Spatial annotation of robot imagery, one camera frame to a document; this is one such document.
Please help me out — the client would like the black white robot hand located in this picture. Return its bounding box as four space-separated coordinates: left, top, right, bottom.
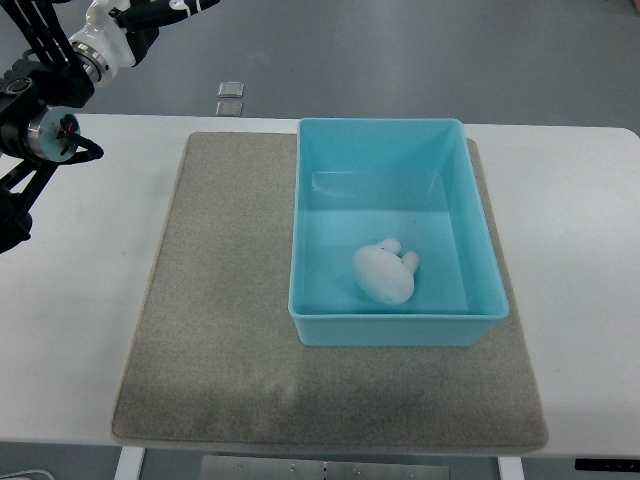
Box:
70 0 217 87

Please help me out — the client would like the white bunny plush toy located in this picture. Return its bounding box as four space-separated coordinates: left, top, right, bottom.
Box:
352 238 421 306

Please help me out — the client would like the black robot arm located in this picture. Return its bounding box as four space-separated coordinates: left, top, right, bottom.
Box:
1 1 104 253

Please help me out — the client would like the blue plastic box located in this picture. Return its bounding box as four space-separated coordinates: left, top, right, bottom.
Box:
289 118 510 347

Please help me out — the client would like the upper floor socket plate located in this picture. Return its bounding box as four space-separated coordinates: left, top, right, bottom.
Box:
217 81 245 98

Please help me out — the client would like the floor socket plate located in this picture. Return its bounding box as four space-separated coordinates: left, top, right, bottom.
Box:
215 100 243 117
217 81 245 98

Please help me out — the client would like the lower floor socket plate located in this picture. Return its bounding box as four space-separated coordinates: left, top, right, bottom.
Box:
215 100 243 117

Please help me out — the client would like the grey felt mat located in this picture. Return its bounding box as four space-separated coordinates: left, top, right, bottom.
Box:
111 133 548 455

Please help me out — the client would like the white table leg left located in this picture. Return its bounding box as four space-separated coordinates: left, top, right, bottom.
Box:
114 447 146 480

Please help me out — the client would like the white table leg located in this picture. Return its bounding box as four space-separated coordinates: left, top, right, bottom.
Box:
114 447 146 480
497 457 525 480

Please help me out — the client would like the white table leg right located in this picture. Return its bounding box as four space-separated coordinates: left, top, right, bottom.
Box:
497 457 525 480

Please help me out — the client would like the black table control panel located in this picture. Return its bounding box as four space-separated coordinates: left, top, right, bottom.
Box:
574 458 640 473

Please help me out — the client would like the metal table base plate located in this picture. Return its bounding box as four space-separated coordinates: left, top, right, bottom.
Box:
199 455 450 480

